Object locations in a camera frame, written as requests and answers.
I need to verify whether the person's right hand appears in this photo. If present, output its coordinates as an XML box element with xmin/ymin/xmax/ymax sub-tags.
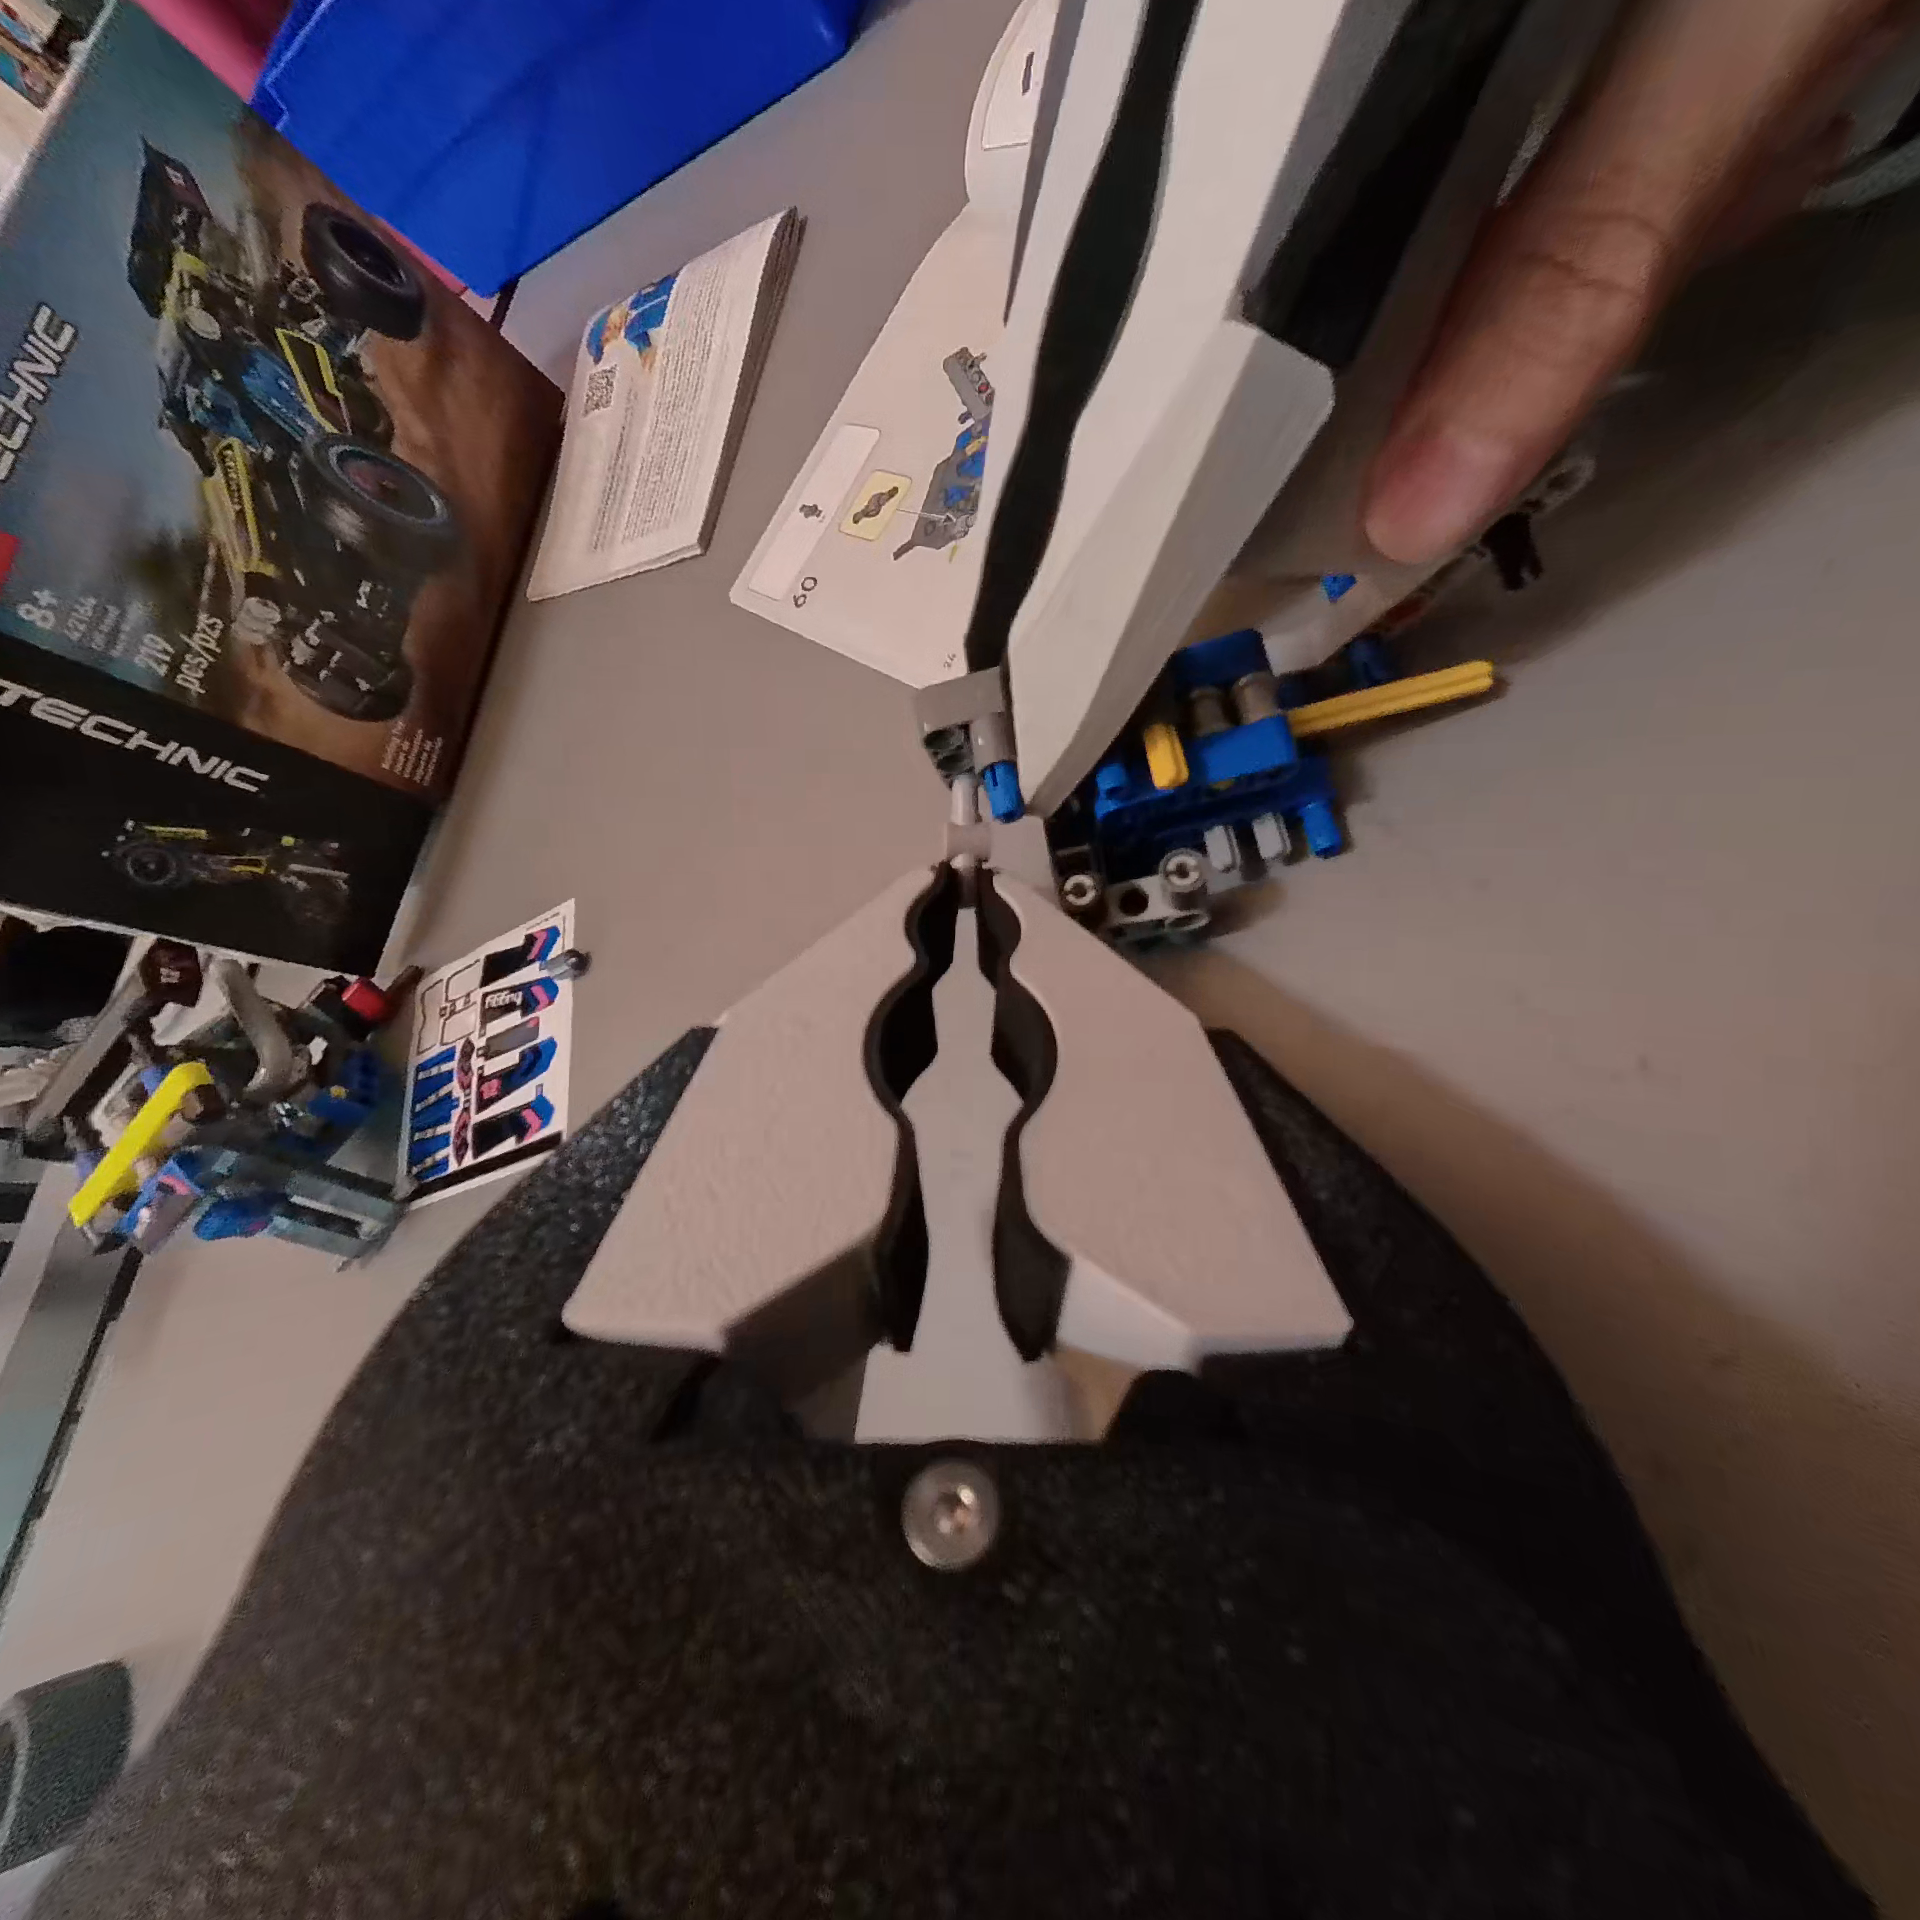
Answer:
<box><xmin>1362</xmin><ymin>0</ymin><xmax>1920</xmax><ymax>569</ymax></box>

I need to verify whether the blue grey lego chassis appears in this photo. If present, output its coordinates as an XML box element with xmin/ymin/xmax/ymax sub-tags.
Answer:
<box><xmin>1048</xmin><ymin>450</ymin><xmax>1595</xmax><ymax>945</ymax></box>

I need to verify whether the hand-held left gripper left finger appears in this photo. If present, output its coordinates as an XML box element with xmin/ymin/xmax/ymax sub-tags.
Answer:
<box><xmin>562</xmin><ymin>862</ymin><xmax>963</xmax><ymax>1444</ymax></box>

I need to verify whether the lego set cardboard box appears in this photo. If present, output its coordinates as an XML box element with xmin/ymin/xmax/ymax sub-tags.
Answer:
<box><xmin>0</xmin><ymin>0</ymin><xmax>569</xmax><ymax>975</ymax></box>

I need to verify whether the grey lego connector piece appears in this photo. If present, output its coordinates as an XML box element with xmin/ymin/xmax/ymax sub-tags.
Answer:
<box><xmin>919</xmin><ymin>666</ymin><xmax>1029</xmax><ymax>873</ymax></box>

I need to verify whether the open lego instruction booklet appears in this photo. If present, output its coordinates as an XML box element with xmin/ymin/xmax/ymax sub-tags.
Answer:
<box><xmin>729</xmin><ymin>0</ymin><xmax>1082</xmax><ymax>693</ymax></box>

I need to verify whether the lego sticker sheet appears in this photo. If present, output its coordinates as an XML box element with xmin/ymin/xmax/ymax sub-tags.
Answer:
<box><xmin>403</xmin><ymin>896</ymin><xmax>579</xmax><ymax>1213</ymax></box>

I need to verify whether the small folded paper leaflet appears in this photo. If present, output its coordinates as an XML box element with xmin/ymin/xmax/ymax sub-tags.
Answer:
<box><xmin>527</xmin><ymin>208</ymin><xmax>805</xmax><ymax>605</ymax></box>

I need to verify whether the large blue plastic bin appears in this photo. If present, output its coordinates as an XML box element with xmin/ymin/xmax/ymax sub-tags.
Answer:
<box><xmin>247</xmin><ymin>0</ymin><xmax>887</xmax><ymax>300</ymax></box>

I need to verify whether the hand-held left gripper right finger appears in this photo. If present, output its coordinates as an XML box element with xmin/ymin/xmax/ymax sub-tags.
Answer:
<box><xmin>977</xmin><ymin>870</ymin><xmax>1356</xmax><ymax>1444</ymax></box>

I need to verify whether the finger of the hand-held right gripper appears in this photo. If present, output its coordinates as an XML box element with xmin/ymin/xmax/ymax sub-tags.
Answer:
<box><xmin>1001</xmin><ymin>0</ymin><xmax>1420</xmax><ymax>816</ymax></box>
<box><xmin>960</xmin><ymin>0</ymin><xmax>1204</xmax><ymax>673</ymax></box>

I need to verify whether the yellow blue lego assembly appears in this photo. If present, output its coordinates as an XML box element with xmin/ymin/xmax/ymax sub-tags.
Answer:
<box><xmin>0</xmin><ymin>937</ymin><xmax>431</xmax><ymax>1268</ymax></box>

